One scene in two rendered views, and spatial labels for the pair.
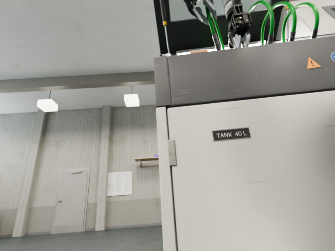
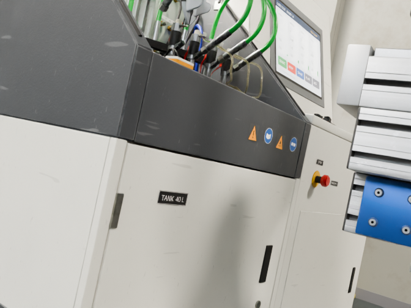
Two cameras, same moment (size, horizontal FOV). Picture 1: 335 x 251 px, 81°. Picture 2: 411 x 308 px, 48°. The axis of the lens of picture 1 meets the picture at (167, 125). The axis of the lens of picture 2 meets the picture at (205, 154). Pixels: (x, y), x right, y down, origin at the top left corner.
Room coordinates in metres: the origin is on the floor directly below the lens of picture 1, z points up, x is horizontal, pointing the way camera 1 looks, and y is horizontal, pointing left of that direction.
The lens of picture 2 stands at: (-0.11, 0.57, 0.78)
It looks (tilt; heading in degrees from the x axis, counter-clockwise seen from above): 1 degrees up; 304
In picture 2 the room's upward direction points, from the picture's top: 12 degrees clockwise
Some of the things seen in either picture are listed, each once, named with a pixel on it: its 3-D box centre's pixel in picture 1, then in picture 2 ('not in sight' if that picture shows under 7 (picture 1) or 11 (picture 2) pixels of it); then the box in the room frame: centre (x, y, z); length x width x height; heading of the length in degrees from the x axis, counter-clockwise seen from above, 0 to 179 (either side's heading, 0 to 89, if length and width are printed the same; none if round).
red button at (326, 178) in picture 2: not in sight; (322, 179); (0.36, -0.77, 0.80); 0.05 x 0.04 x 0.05; 86
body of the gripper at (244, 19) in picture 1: (238, 22); not in sight; (0.62, -0.34, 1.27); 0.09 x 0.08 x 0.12; 176
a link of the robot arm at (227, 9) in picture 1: (234, 11); not in sight; (0.62, -0.34, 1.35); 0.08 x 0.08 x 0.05
